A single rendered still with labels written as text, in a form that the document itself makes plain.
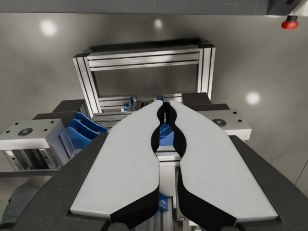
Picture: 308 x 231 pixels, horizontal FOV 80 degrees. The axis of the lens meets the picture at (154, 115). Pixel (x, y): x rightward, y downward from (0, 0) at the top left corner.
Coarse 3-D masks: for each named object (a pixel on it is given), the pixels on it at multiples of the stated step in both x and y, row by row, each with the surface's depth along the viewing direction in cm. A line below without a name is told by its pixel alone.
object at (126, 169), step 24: (144, 120) 10; (120, 144) 8; (144, 144) 8; (96, 168) 7; (120, 168) 7; (144, 168) 7; (96, 192) 6; (120, 192) 6; (144, 192) 6; (96, 216) 6; (120, 216) 6; (144, 216) 7
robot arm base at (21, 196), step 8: (16, 192) 48; (24, 192) 47; (32, 192) 47; (8, 200) 48; (16, 200) 46; (24, 200) 46; (8, 208) 46; (16, 208) 45; (24, 208) 45; (8, 216) 44; (16, 216) 44; (0, 224) 43; (8, 224) 42
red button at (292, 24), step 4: (288, 16) 47; (292, 16) 46; (296, 16) 46; (288, 20) 47; (292, 20) 46; (296, 20) 47; (284, 24) 47; (288, 24) 47; (292, 24) 46; (296, 24) 46; (288, 28) 47; (292, 28) 47
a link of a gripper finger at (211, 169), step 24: (168, 120) 12; (192, 120) 10; (192, 144) 8; (216, 144) 8; (192, 168) 7; (216, 168) 7; (240, 168) 7; (192, 192) 6; (216, 192) 6; (240, 192) 6; (192, 216) 7; (216, 216) 6; (240, 216) 5; (264, 216) 5
